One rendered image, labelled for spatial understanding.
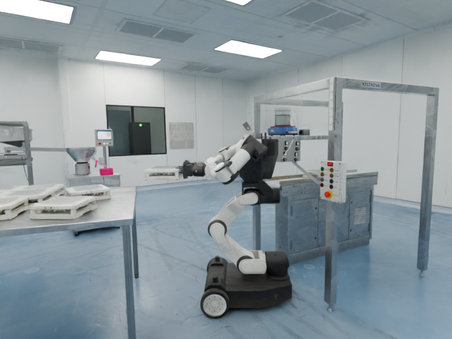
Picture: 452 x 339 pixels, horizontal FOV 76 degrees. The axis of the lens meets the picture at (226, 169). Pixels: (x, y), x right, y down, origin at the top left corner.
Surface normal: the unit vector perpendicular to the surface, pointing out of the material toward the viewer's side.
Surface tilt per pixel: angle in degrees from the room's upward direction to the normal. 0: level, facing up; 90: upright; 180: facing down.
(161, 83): 90
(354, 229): 90
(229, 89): 90
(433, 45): 90
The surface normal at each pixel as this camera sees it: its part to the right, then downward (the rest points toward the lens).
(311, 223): 0.44, 0.10
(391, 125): -0.84, 0.07
